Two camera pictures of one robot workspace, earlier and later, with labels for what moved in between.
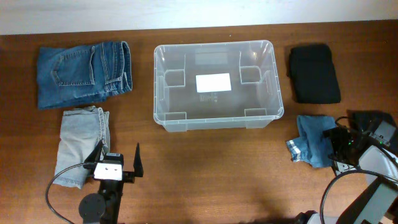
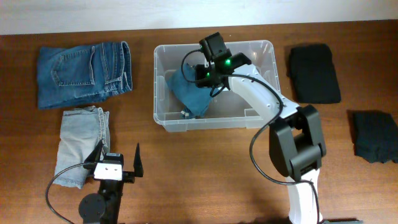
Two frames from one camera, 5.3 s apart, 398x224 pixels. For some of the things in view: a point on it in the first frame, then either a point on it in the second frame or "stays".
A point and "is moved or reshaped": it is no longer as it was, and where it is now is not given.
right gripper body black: (342, 137) to (202, 79)
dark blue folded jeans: (83, 74) stays
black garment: (313, 74) stays
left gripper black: (127, 177) stays
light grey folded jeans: (81, 131) stays
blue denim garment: (311, 146) is moved or reshaped
